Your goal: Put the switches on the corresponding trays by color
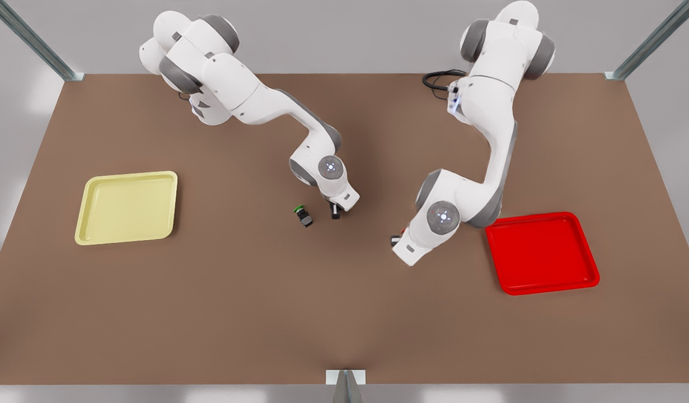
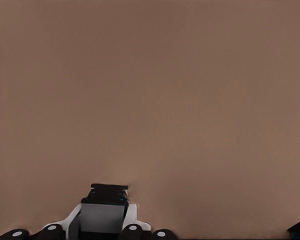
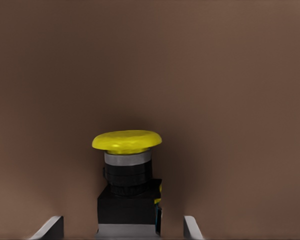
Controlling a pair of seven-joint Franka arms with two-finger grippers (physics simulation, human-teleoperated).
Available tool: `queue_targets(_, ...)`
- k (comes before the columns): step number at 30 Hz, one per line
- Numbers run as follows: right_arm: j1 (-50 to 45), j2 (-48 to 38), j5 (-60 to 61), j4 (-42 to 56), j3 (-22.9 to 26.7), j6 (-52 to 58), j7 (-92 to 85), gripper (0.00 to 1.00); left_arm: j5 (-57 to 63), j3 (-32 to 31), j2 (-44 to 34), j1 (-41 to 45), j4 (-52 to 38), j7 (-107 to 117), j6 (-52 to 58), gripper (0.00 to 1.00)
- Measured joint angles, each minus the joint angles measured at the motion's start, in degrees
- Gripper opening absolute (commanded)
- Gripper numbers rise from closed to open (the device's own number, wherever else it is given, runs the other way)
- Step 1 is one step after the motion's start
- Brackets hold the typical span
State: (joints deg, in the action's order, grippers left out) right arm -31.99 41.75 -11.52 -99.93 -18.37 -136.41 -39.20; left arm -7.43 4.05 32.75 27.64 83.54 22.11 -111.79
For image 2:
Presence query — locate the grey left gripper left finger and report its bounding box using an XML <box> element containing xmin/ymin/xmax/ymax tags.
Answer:
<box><xmin>49</xmin><ymin>183</ymin><xmax>152</xmax><ymax>240</ymax></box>

